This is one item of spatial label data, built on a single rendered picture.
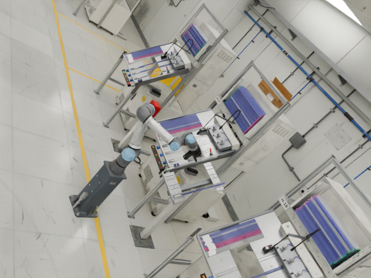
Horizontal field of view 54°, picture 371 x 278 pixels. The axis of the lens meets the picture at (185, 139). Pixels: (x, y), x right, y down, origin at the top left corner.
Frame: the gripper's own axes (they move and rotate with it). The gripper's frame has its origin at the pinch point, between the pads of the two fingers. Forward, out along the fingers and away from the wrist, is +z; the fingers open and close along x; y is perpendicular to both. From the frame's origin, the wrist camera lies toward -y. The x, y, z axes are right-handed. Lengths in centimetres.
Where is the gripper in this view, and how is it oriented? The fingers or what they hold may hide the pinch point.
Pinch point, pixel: (195, 161)
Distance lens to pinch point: 332.0
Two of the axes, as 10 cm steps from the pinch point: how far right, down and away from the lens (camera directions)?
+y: 9.2, -3.9, 0.6
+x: -3.3, -6.8, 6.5
